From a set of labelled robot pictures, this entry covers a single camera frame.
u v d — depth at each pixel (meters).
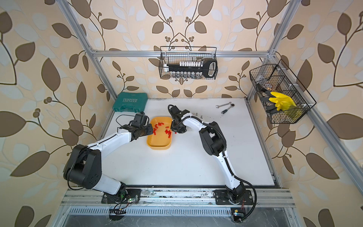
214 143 0.59
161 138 0.98
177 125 0.77
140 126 0.69
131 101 1.12
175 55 0.91
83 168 0.44
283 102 0.69
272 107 0.64
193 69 0.85
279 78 0.79
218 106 1.16
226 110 1.12
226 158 0.61
